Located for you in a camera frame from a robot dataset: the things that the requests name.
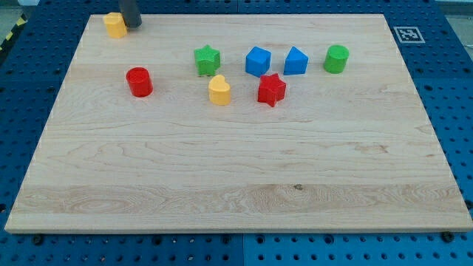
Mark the blue cube block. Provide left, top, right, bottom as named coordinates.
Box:
left=245, top=47, right=271, bottom=78

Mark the yellow heart block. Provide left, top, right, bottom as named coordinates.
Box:
left=208, top=75, right=231, bottom=106

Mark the blue triangle block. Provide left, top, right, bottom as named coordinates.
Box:
left=283, top=47, right=309, bottom=75

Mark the red cylinder block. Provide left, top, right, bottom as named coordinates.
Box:
left=126, top=66, right=153, bottom=98

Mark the white fiducial marker tag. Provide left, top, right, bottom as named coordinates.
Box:
left=393, top=26, right=425, bottom=44

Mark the green cylinder block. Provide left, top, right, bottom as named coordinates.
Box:
left=323, top=44, right=350, bottom=74

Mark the yellow hexagon block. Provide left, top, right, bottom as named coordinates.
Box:
left=103, top=13, right=127, bottom=38

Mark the green star block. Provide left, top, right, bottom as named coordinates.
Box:
left=194, top=44, right=221, bottom=76

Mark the red star block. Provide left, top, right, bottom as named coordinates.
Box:
left=257, top=73, right=287, bottom=107

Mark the light wooden board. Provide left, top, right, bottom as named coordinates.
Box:
left=5, top=14, right=472, bottom=234

